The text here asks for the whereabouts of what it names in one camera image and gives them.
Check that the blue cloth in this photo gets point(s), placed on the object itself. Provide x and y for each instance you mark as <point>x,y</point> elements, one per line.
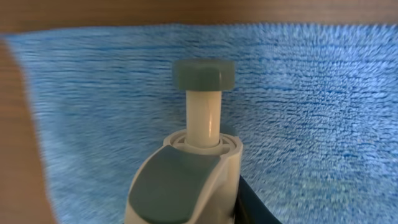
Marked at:
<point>311,124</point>

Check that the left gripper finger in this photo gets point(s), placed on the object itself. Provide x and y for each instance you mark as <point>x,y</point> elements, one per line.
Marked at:
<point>252,208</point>

